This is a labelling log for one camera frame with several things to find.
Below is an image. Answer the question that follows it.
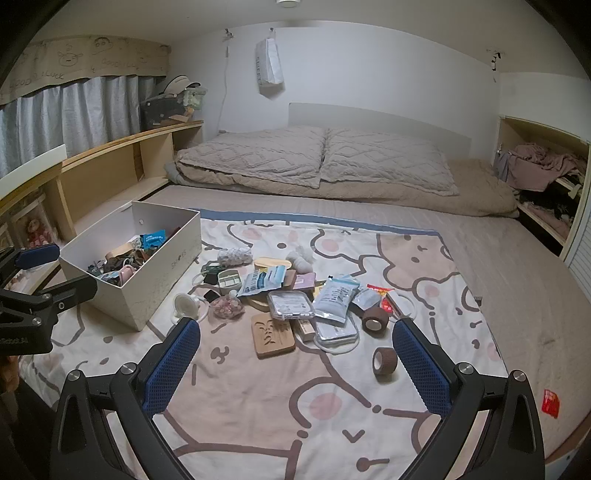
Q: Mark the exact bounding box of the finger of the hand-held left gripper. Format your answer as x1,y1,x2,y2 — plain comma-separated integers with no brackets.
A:
0,244,61,280
0,274,99,319

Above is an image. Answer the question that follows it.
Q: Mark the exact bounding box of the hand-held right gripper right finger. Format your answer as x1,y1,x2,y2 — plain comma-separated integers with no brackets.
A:
392,318,546,480

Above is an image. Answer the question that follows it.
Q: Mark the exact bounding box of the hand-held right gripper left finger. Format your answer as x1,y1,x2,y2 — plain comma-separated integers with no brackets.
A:
48,318,201,480

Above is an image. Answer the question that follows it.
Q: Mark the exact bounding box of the white ring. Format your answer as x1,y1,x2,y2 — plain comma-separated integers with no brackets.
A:
189,295,214,324

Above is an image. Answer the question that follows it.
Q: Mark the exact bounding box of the white cardboard box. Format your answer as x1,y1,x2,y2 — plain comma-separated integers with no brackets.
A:
58,200,202,332

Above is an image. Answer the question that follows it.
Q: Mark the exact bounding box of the carved wooden coaster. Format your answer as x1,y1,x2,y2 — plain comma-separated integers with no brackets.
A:
250,312,296,358

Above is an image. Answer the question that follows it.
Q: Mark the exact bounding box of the red dressed doll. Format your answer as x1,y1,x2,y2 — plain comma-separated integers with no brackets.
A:
25,217,51,247

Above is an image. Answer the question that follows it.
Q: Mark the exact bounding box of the brown tape roll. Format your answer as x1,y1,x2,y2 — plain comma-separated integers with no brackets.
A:
373,346,399,381
361,305,384,334

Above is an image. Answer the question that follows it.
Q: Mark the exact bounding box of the white plastic gadget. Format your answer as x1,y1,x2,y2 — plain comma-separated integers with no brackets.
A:
173,293,198,324

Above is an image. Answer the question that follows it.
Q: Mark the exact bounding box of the pink floral pouch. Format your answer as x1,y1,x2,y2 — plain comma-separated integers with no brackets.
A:
210,295,245,320

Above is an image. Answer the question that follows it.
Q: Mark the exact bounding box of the grey small pouch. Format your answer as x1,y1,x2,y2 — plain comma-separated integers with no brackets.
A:
353,288,383,311

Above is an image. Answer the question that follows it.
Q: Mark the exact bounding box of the silver flat case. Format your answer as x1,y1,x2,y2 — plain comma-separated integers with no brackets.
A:
314,318,360,355

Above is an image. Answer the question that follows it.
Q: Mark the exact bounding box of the white board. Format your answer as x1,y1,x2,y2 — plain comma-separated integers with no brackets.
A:
0,144,68,178

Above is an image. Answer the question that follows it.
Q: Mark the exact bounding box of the cartoon printed blanket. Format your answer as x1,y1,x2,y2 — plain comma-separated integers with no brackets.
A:
28,209,506,480

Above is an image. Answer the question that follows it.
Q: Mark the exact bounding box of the pale green compartment box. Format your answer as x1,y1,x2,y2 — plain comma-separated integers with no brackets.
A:
217,270,242,296

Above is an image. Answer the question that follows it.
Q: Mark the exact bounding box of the large white pouch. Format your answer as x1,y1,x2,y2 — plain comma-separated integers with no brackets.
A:
314,275,360,326

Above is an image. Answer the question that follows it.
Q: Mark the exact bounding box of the wooden shelf unit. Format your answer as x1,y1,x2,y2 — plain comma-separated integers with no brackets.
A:
0,120,205,296

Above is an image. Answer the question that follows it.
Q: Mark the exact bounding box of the blue white pouch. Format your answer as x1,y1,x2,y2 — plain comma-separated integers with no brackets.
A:
238,267,287,297

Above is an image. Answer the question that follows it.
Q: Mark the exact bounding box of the beige small box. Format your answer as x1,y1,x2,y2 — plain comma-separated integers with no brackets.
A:
293,318,319,342

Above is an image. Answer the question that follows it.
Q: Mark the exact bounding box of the grey patterned pouch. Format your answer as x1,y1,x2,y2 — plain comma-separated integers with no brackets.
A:
217,248,254,266

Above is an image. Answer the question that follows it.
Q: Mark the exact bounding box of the clear plastic case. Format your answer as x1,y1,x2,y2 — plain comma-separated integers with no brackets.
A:
270,290,317,320

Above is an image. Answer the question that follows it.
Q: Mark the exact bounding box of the pink small box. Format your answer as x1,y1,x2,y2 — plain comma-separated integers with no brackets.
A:
284,270,317,291

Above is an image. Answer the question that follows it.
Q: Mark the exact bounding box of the grey curtain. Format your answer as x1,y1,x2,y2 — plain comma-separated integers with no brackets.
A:
0,74,169,176

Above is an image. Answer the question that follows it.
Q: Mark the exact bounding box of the white plush toy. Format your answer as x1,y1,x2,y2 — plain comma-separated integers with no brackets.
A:
285,244,315,274

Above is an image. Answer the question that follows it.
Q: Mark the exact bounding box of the beige duvet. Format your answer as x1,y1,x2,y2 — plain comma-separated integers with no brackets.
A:
166,159,520,217

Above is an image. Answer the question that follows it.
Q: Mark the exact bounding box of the white louvred door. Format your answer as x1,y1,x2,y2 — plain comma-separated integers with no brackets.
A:
561,240,591,305

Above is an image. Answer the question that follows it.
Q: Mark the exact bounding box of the dark bag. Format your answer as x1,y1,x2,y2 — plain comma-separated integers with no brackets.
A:
140,95,188,131

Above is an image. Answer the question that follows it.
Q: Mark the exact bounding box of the beige printed valance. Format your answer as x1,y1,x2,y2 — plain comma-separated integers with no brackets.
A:
0,36,171,106

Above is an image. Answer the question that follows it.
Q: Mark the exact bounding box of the dark clothes pile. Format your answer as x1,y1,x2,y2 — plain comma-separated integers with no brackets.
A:
517,185,583,220

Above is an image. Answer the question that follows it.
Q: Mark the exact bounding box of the grey quilted pillow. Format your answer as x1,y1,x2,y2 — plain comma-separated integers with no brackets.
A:
320,128,459,195
178,127,328,189

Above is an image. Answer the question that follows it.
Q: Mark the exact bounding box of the white cap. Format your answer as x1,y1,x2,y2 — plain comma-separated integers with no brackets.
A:
161,76,201,95

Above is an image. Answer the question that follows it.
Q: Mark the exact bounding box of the white headboard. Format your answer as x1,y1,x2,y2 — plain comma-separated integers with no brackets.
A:
288,102,475,160

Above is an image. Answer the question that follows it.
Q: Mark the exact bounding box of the white hanging bag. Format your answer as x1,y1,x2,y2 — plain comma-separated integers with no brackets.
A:
255,37,283,86

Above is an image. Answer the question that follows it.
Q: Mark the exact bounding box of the white hanging cord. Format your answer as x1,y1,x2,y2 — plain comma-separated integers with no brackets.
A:
219,30,232,132

